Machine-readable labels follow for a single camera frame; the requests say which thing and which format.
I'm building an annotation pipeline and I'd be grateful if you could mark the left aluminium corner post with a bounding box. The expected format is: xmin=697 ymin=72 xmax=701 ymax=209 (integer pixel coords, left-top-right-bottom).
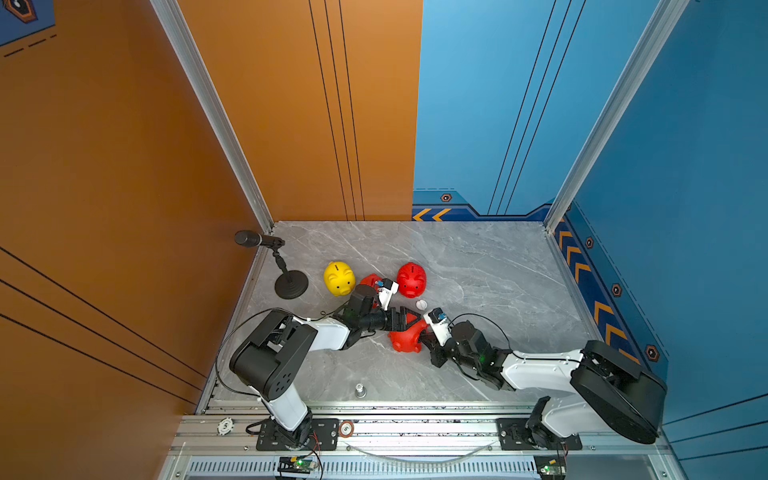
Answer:
xmin=150 ymin=0 xmax=275 ymax=233

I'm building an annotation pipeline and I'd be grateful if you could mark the circuit board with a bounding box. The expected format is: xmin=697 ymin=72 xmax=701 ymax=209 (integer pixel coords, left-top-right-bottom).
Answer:
xmin=276 ymin=456 xmax=319 ymax=479
xmin=534 ymin=456 xmax=567 ymax=480

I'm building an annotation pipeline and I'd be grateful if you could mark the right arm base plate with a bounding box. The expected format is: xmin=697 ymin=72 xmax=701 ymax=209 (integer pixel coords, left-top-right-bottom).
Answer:
xmin=495 ymin=418 xmax=583 ymax=451

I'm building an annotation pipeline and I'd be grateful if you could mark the silver metal post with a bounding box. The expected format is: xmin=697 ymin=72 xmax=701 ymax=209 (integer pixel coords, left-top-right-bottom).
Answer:
xmin=354 ymin=383 xmax=367 ymax=399

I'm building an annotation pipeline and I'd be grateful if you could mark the black microphone on stand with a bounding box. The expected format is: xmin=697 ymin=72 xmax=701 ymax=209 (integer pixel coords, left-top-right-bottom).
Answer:
xmin=234 ymin=230 xmax=309 ymax=300

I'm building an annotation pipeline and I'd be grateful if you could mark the right aluminium corner post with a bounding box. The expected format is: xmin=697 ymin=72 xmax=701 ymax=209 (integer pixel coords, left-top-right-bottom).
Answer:
xmin=543 ymin=0 xmax=689 ymax=234

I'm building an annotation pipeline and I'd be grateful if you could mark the red piggy bank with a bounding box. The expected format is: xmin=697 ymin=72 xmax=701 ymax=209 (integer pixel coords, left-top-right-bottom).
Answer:
xmin=360 ymin=274 xmax=383 ymax=291
xmin=396 ymin=262 xmax=427 ymax=298
xmin=388 ymin=320 xmax=428 ymax=353

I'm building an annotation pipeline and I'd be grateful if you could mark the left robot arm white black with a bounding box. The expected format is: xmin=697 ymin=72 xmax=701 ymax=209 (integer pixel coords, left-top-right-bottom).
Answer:
xmin=229 ymin=285 xmax=421 ymax=447

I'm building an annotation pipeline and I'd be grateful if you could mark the left circuit board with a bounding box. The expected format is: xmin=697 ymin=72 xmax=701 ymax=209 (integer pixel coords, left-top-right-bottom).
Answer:
xmin=276 ymin=456 xmax=319 ymax=479

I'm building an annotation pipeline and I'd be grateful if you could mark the aluminium corner post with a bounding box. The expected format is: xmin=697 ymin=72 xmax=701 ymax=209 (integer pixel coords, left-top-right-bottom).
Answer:
xmin=543 ymin=0 xmax=689 ymax=234
xmin=150 ymin=0 xmax=275 ymax=233

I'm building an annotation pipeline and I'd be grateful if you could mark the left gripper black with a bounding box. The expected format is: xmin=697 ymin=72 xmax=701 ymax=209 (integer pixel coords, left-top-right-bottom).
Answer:
xmin=360 ymin=308 xmax=422 ymax=335

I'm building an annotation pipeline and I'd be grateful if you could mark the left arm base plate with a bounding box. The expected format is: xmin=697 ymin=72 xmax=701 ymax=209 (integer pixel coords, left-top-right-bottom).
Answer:
xmin=256 ymin=418 xmax=340 ymax=451

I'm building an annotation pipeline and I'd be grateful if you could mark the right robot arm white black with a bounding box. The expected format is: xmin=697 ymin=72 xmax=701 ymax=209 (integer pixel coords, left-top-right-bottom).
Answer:
xmin=418 ymin=320 xmax=667 ymax=449

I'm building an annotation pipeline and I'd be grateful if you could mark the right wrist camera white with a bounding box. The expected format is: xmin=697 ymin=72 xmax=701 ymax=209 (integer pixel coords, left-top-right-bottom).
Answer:
xmin=423 ymin=307 xmax=451 ymax=346

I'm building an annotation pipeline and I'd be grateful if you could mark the yellow piggy bank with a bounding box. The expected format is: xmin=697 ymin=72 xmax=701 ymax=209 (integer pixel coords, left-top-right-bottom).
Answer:
xmin=323 ymin=261 xmax=357 ymax=297

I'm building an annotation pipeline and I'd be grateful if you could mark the right circuit board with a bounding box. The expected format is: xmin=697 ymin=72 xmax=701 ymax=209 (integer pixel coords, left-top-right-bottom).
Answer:
xmin=534 ymin=456 xmax=567 ymax=480

